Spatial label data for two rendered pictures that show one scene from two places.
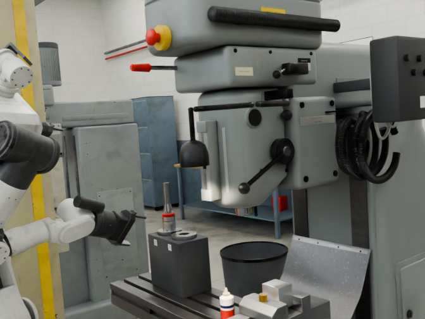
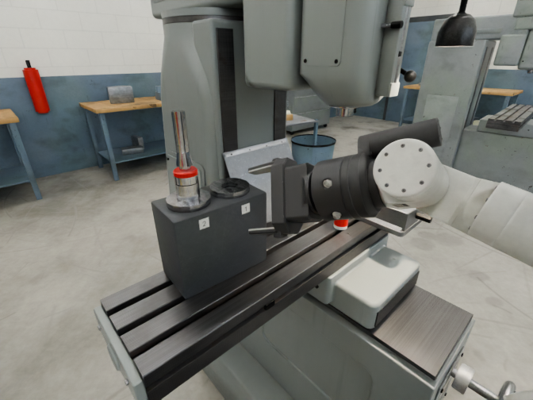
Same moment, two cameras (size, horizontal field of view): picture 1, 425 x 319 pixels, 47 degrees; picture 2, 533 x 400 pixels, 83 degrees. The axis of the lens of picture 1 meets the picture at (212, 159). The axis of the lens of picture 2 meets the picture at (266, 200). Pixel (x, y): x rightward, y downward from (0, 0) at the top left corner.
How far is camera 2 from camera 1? 1.80 m
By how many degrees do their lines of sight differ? 92
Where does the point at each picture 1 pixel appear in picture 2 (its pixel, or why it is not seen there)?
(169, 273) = (239, 248)
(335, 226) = (261, 129)
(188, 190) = not seen: outside the picture
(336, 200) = (262, 105)
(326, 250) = (259, 152)
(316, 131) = not seen: hidden behind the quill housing
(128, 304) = (215, 348)
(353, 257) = (279, 148)
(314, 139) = not seen: hidden behind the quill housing
